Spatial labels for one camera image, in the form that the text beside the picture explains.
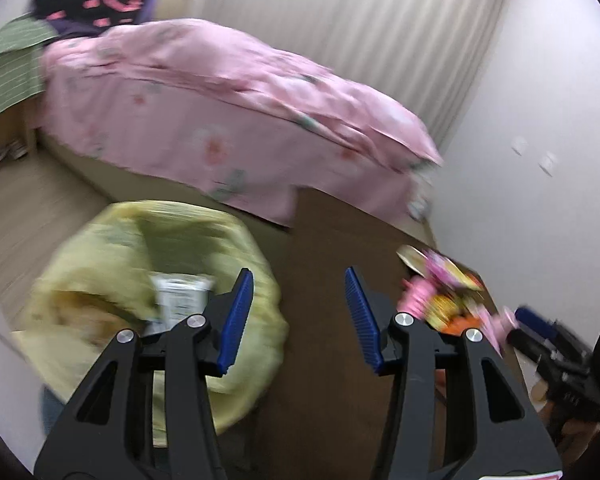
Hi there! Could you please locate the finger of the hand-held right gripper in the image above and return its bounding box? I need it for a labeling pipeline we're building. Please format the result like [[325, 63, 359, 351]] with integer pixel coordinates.
[[514, 306, 556, 333]]

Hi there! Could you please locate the pink yellow chips packet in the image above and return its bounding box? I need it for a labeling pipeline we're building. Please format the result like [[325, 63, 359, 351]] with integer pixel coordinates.
[[422, 251, 486, 293]]

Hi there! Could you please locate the green striped cloth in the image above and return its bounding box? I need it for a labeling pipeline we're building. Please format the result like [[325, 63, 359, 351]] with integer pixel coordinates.
[[0, 16, 58, 128]]

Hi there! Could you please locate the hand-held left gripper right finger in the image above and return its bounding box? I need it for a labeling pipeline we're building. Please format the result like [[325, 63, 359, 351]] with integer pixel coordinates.
[[345, 266, 563, 480]]

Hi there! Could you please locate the yellow plastic bag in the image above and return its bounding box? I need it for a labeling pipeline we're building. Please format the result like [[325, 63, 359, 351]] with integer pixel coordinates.
[[12, 200, 290, 436]]

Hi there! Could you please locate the pink caterpillar toy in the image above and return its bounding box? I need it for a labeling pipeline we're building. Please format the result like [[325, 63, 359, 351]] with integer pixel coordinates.
[[397, 276, 435, 318]]

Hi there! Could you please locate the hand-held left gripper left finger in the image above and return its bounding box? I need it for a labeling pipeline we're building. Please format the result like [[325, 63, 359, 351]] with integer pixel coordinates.
[[33, 268, 255, 480]]

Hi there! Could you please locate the beige curtain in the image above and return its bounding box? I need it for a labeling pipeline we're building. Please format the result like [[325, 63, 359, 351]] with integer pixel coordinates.
[[202, 0, 509, 157]]

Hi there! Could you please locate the pink candy wrapper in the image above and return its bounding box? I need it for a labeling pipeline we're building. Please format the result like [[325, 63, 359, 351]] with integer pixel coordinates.
[[480, 306, 518, 357]]

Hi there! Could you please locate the white plastic bag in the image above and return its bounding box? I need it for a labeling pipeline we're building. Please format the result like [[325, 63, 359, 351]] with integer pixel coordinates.
[[409, 160, 435, 222]]

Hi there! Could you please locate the wooden bed headboard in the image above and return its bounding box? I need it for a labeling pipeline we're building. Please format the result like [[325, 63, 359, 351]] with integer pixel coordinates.
[[150, 0, 197, 24]]

